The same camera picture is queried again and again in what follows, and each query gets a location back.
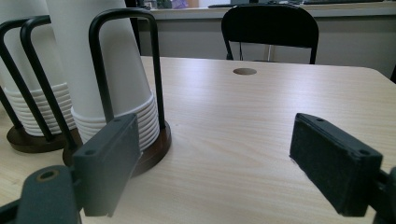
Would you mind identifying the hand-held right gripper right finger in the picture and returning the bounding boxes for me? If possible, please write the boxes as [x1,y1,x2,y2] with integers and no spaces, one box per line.
[289,112,384,218]

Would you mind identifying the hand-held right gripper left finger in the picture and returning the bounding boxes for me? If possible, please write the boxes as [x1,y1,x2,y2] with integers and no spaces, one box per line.
[73,112,143,218]

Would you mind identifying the dark wooden cup holder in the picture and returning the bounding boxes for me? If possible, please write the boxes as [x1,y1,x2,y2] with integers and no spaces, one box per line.
[0,7,173,179]

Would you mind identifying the stack of white paper cups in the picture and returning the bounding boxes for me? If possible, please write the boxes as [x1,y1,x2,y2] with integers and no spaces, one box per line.
[46,0,161,152]
[0,0,78,138]

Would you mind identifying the round black table grommet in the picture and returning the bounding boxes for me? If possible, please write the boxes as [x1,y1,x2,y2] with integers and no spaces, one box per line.
[233,67,258,77]

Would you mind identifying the black folding chair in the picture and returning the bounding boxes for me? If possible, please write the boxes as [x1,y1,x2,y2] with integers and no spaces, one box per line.
[220,3,320,65]

